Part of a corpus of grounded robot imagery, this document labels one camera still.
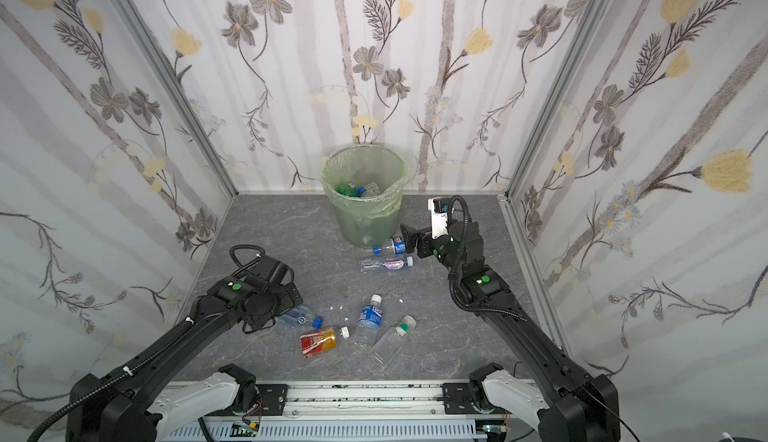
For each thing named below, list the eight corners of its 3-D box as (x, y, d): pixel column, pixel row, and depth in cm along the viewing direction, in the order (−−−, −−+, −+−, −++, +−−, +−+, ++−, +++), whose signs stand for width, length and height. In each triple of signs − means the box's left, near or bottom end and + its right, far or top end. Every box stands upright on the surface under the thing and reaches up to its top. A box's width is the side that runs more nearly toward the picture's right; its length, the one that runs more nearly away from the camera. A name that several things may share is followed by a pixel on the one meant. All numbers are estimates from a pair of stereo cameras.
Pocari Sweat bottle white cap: (351, 347, 85) (349, 340, 80) (371, 299, 94) (370, 291, 89) (369, 354, 83) (368, 347, 78) (388, 305, 93) (388, 297, 88)
